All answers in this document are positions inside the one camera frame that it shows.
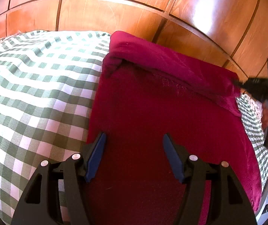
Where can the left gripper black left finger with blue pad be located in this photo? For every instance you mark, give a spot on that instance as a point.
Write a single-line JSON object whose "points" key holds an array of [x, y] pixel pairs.
{"points": [[57, 185]]}

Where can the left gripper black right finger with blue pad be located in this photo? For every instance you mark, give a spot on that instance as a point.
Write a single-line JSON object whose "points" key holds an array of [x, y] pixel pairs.
{"points": [[213, 194]]}

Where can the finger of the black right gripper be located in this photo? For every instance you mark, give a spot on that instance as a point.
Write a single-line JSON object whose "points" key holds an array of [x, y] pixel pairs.
{"points": [[238, 83]]}

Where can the red velvet garment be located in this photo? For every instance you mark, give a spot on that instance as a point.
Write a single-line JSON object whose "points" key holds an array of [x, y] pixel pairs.
{"points": [[145, 91]]}

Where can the orange wooden headboard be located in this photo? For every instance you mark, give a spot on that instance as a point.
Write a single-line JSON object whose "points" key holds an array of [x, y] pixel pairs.
{"points": [[229, 33]]}

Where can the green white checkered cloth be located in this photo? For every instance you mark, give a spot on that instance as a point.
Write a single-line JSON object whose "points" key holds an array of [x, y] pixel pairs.
{"points": [[48, 81]]}

